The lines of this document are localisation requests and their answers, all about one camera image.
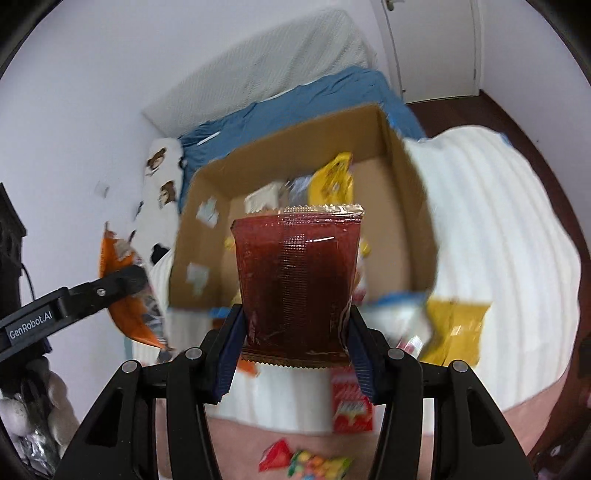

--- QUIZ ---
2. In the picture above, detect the white bear print pillow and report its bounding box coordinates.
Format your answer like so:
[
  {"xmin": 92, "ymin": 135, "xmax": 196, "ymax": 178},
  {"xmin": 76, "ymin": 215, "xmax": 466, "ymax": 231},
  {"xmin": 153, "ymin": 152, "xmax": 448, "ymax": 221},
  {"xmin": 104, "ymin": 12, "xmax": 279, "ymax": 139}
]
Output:
[{"xmin": 131, "ymin": 138, "xmax": 183, "ymax": 268}]

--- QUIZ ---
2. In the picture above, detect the dark red snack packet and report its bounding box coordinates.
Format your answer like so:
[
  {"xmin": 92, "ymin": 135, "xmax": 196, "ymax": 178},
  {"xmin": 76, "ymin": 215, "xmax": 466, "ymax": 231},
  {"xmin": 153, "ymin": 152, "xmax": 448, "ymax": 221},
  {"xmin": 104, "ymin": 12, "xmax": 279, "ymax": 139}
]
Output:
[{"xmin": 231, "ymin": 204, "xmax": 365, "ymax": 368}]

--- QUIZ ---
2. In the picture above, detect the pink blanket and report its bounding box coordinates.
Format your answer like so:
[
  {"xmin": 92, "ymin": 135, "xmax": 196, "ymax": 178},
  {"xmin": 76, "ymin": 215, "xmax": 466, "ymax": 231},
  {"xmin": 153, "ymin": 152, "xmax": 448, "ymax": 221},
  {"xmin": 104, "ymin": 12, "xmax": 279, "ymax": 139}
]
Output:
[{"xmin": 208, "ymin": 375, "xmax": 567, "ymax": 479}]

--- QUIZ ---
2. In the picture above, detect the yellow black noodle packet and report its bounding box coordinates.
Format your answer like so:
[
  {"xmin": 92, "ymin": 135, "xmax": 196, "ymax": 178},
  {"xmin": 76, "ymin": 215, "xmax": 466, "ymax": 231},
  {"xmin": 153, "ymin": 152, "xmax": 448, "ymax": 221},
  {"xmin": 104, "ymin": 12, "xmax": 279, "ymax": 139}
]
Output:
[{"xmin": 284, "ymin": 152, "xmax": 353, "ymax": 207}]

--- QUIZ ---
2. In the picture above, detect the blue bed sheet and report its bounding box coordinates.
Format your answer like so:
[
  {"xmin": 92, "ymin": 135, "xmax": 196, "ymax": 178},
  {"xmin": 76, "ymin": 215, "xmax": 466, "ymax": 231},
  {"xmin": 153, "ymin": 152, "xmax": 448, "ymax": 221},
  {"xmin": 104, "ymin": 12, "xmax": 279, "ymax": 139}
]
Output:
[{"xmin": 178, "ymin": 66, "xmax": 427, "ymax": 209}]

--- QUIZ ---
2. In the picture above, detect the white cookie packet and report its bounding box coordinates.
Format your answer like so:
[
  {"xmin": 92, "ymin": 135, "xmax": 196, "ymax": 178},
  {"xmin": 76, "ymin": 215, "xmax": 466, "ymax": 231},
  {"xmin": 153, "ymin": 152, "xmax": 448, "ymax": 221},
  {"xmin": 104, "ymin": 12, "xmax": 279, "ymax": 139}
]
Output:
[{"xmin": 360, "ymin": 292, "xmax": 433, "ymax": 358}]

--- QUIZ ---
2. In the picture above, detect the white door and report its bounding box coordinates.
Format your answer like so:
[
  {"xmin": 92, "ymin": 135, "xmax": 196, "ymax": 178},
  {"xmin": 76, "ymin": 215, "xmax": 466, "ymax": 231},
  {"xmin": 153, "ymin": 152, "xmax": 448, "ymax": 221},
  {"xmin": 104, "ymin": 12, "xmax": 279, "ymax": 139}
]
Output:
[{"xmin": 372, "ymin": 0, "xmax": 481, "ymax": 103}]

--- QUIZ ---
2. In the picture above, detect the white quilted headboard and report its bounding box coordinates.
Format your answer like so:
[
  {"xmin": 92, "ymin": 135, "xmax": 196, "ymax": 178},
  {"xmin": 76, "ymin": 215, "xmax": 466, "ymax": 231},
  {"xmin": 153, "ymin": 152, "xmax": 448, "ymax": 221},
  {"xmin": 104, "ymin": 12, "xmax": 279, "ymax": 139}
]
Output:
[{"xmin": 142, "ymin": 8, "xmax": 377, "ymax": 137}]

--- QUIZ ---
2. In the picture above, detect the colourful candy ball bag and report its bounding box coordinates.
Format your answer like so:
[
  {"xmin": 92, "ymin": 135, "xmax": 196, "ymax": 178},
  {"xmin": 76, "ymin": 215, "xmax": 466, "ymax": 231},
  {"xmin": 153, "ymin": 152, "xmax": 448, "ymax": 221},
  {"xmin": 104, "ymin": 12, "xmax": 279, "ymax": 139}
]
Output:
[{"xmin": 287, "ymin": 450, "xmax": 353, "ymax": 480}]

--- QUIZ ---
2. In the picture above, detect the small red triangular packet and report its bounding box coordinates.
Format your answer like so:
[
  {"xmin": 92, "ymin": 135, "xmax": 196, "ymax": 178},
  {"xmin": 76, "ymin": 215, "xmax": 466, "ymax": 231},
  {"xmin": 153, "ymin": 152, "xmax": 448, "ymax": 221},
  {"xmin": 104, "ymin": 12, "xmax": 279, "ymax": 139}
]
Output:
[{"xmin": 259, "ymin": 438, "xmax": 294, "ymax": 472}]

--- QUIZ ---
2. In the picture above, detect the small yellow snack bag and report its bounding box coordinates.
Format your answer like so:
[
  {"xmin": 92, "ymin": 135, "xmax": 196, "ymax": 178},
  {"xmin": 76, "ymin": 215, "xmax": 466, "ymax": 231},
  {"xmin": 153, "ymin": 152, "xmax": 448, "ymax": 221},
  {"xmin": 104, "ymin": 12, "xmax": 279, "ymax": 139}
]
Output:
[{"xmin": 420, "ymin": 298, "xmax": 490, "ymax": 367}]

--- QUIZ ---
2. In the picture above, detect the cream striped blanket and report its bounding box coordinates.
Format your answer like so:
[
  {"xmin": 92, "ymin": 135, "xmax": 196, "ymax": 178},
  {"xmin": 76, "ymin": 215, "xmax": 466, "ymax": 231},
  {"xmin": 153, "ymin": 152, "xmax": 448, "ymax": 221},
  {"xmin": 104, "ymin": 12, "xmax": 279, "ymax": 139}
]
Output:
[{"xmin": 131, "ymin": 125, "xmax": 584, "ymax": 434}]

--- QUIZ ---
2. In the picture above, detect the orange chip bag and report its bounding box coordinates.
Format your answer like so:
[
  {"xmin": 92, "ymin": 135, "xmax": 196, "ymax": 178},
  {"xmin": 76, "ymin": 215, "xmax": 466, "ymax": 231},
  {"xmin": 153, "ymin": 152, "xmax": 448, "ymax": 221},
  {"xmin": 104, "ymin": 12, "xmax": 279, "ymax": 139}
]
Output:
[{"xmin": 98, "ymin": 224, "xmax": 174, "ymax": 363}]

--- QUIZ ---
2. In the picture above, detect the white biscuit box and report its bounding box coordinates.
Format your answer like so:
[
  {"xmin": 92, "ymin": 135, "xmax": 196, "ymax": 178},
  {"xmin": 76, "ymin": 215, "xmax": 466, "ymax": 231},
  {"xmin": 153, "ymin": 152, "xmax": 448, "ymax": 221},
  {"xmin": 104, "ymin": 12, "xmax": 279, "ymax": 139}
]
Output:
[{"xmin": 245, "ymin": 181, "xmax": 286, "ymax": 214}]

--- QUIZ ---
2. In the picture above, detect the cardboard box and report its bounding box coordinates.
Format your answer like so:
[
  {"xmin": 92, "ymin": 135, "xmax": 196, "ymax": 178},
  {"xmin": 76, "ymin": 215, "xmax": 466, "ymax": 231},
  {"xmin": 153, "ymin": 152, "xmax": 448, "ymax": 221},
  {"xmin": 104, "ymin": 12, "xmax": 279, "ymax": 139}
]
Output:
[{"xmin": 168, "ymin": 105, "xmax": 438, "ymax": 310}]

